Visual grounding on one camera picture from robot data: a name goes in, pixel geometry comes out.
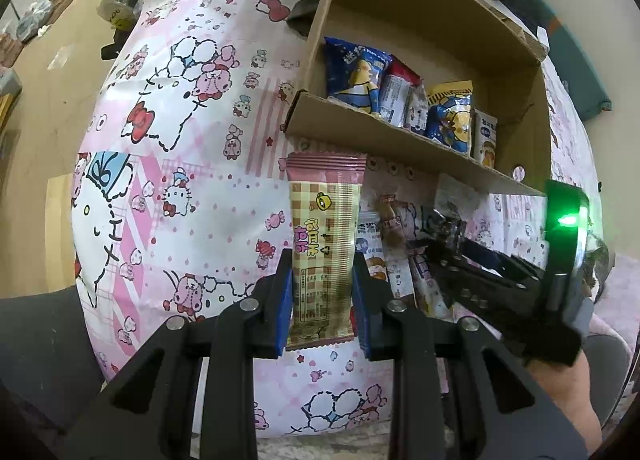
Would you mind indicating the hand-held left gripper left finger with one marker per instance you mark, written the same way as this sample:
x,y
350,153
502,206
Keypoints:
x,y
281,305

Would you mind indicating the white cartoon snack packet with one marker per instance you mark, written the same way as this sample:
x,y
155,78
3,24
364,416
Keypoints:
x,y
372,250

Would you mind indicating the white rice cracker packet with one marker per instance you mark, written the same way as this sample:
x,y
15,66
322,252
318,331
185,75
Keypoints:
x,y
484,139

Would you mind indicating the brown snack stick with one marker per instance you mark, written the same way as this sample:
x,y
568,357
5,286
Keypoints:
x,y
392,222

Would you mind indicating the blue packet with yellow character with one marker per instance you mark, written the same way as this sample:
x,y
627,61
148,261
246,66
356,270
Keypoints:
x,y
357,74

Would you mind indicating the yellow and blue snack packet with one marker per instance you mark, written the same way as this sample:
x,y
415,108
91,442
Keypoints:
x,y
450,114

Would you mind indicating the grey and white cat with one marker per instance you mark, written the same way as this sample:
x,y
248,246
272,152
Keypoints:
x,y
597,270

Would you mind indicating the pink and white snack packet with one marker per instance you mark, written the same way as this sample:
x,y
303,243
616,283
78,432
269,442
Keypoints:
x,y
427,290

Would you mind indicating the person's right forearm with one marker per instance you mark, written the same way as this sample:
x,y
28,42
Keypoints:
x,y
570,405

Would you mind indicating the plastic bag on floor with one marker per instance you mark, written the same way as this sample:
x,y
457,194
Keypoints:
x,y
32,22

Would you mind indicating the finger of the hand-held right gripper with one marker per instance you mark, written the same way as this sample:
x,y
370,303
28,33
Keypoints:
x,y
495,260
475,290

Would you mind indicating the teal cushion with orange stripe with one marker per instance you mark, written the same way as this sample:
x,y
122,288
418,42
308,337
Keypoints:
x,y
580,69

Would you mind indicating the beige wafer bar packet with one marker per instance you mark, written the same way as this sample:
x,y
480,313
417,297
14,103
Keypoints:
x,y
325,240

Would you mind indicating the grey cloth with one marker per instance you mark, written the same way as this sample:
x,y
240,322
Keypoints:
x,y
45,340
617,370

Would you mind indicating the red and white snack packet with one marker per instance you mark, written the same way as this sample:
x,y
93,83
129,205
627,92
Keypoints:
x,y
400,89

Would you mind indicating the small dark cloth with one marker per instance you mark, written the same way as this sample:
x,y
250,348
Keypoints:
x,y
305,14

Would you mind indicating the small white snack packet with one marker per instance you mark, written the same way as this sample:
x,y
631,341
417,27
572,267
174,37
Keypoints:
x,y
417,112

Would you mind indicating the pink cartoon printed bed sheet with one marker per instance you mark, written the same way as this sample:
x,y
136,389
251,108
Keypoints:
x,y
200,139

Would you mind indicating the clear plastic snack packet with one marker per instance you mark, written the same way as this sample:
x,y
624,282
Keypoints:
x,y
452,200

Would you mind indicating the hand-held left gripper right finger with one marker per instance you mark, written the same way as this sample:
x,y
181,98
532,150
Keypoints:
x,y
362,310

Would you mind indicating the brown cardboard box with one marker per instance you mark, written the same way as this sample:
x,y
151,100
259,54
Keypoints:
x,y
400,142

